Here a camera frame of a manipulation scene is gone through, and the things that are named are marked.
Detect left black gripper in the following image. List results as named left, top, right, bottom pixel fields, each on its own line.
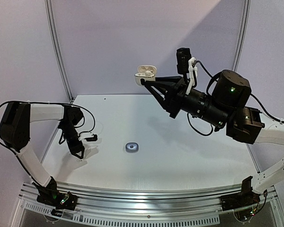
left=60, top=122, right=85, bottom=159

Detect white earbud charging case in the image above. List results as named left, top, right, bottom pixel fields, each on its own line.
left=134, top=65, right=157, bottom=87

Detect blue-grey earbud charging case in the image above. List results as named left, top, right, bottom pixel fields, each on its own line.
left=125, top=142, right=139, bottom=153

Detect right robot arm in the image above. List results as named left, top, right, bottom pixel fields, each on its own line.
left=137, top=70, right=284, bottom=145

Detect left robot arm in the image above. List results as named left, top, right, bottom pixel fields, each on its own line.
left=0, top=101, right=85, bottom=187

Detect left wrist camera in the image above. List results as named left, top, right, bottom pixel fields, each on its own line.
left=79, top=133, right=98, bottom=142

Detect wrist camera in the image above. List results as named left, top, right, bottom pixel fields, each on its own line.
left=79, top=133, right=98, bottom=142
left=175, top=47, right=199, bottom=93

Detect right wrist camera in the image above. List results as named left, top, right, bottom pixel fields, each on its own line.
left=175, top=47, right=199, bottom=93

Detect front aluminium rail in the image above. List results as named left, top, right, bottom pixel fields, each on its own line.
left=18, top=181, right=277, bottom=215

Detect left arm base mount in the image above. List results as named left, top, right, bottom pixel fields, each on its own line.
left=36, top=187, right=78, bottom=210

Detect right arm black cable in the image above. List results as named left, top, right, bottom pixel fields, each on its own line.
left=186, top=60, right=284, bottom=137

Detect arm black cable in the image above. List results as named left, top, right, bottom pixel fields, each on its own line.
left=0, top=101, right=97, bottom=185
left=186, top=60, right=284, bottom=137

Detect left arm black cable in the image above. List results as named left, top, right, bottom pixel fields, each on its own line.
left=0, top=101, right=97, bottom=185

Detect perforated cable tray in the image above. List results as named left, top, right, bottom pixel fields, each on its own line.
left=19, top=202, right=220, bottom=227

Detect right aluminium frame post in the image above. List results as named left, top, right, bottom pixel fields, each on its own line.
left=225, top=0, right=251, bottom=71

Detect aluminium frame post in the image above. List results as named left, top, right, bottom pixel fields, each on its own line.
left=44, top=0, right=75, bottom=102
left=225, top=0, right=251, bottom=71

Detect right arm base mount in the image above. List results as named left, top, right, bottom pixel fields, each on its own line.
left=220, top=191, right=260, bottom=211

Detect left aluminium frame post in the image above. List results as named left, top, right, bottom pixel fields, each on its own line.
left=44, top=0, right=75, bottom=102

